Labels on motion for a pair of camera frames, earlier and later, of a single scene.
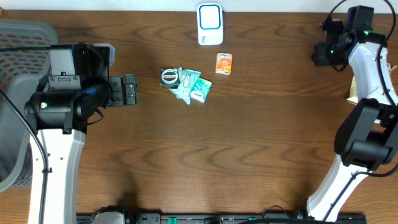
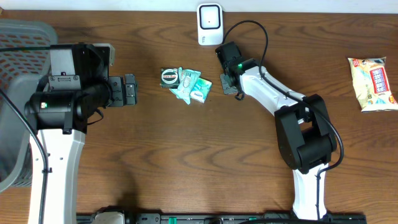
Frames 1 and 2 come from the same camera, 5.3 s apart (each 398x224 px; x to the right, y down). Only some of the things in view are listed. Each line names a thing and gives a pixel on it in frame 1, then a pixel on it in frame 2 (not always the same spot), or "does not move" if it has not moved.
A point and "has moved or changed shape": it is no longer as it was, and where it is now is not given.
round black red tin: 169,78 does not move
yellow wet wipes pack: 353,95 has moved or changed shape
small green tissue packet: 201,89 does not move
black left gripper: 117,85 does not move
